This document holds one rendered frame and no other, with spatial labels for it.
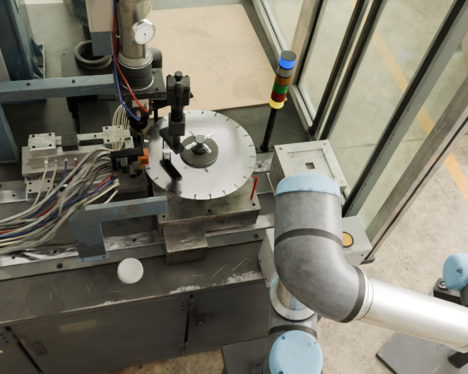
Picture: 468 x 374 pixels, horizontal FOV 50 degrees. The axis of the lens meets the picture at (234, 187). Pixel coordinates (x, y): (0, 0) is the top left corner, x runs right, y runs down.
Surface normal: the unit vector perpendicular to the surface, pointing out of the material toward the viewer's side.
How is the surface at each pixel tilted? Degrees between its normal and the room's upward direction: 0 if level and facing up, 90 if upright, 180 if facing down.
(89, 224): 90
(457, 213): 0
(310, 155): 0
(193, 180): 0
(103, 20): 90
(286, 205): 54
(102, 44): 90
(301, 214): 24
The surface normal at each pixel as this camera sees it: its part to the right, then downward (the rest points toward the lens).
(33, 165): 0.23, 0.81
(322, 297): -0.19, 0.30
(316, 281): -0.15, 0.07
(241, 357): 0.11, -0.58
